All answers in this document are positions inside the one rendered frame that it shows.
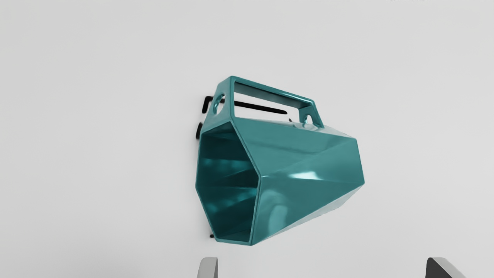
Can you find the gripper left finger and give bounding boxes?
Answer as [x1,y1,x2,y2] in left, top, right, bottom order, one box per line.
[197,257,218,278]

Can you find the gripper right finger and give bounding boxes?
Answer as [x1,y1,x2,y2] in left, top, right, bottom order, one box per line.
[426,257,467,278]

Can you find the teal faceted mug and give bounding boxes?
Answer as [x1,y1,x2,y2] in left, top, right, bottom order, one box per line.
[195,76,365,246]

